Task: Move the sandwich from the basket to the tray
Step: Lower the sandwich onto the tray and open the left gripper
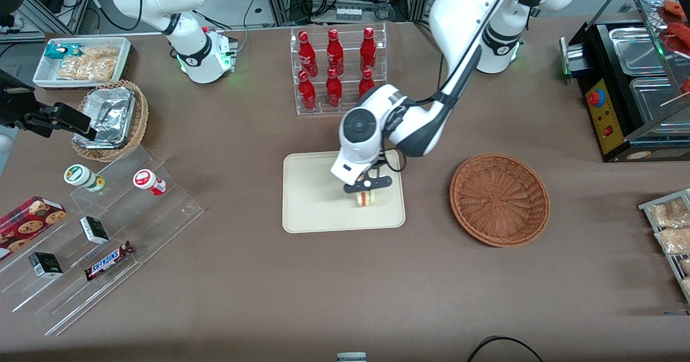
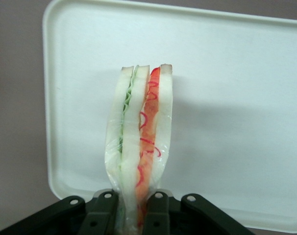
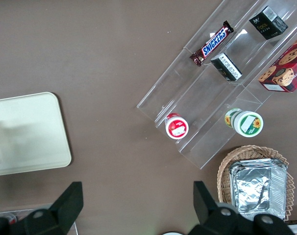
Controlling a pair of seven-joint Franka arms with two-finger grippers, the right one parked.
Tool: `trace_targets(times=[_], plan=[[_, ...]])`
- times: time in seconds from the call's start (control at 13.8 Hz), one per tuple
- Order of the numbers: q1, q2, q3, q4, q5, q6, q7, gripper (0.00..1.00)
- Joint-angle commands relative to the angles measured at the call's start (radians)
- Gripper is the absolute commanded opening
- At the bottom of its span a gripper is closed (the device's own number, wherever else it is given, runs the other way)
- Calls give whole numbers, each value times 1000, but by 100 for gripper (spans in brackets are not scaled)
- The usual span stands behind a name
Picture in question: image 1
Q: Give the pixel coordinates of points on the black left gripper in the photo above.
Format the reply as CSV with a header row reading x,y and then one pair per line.
x,y
377,166

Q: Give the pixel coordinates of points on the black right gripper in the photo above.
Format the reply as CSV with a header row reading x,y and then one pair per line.
x,y
16,107

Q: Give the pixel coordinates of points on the triangular sandwich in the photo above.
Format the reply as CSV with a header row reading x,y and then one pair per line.
x,y
365,199

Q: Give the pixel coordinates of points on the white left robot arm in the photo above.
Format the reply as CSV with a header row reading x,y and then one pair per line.
x,y
458,17

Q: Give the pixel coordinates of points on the beige plastic tray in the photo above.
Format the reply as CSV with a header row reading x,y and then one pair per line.
x,y
312,195

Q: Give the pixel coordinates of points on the light tan wicker basket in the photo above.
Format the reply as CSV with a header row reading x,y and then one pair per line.
x,y
139,119

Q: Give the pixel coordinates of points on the brown round wicker basket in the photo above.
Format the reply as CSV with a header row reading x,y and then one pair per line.
x,y
498,200

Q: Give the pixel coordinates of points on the tray of wrapped snacks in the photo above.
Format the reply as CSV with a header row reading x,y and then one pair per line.
x,y
647,207

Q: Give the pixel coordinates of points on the aluminium foil container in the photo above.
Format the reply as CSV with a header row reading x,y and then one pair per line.
x,y
110,114

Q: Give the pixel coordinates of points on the white rectangular plastic bin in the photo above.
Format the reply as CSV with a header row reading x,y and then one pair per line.
x,y
46,74

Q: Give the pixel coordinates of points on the green lid white cup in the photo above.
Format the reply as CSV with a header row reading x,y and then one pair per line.
x,y
78,175

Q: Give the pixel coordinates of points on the clear bag of fried snacks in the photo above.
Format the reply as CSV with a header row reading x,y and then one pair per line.
x,y
102,53
86,70

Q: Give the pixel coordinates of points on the teal snack packet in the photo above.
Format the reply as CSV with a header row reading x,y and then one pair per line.
x,y
56,50

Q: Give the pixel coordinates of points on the red lid white cup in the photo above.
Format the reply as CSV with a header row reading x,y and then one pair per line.
x,y
146,180

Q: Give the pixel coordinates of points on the red plaid cookie box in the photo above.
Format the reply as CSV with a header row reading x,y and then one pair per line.
x,y
27,222

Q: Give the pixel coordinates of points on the red cola bottle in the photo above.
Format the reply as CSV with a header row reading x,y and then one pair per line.
x,y
366,82
306,55
306,92
335,52
333,90
368,49

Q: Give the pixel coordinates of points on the small black carton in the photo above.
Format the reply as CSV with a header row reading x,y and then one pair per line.
x,y
46,265
94,230

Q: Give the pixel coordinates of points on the clear acrylic stepped shelf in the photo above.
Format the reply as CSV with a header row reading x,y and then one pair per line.
x,y
145,219

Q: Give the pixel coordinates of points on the clear acrylic bottle rack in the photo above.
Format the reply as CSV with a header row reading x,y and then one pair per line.
x,y
350,63

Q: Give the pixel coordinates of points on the snickers chocolate bar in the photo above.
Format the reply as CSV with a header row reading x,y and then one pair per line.
x,y
108,261

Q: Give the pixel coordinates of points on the grey white device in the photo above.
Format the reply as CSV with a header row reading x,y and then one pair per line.
x,y
351,357

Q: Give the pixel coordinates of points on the white power strip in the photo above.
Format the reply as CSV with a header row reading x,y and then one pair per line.
x,y
349,13

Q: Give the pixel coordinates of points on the clear bag of nuts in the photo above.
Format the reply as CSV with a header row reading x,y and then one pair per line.
x,y
685,266
674,241
668,214
686,286

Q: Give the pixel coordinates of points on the black food warmer display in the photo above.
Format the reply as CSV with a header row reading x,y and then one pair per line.
x,y
636,55

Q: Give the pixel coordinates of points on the red sausage on skewer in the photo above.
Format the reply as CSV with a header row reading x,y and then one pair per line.
x,y
687,86

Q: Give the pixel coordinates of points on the aluminium frame rail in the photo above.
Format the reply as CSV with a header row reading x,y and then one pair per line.
x,y
48,9

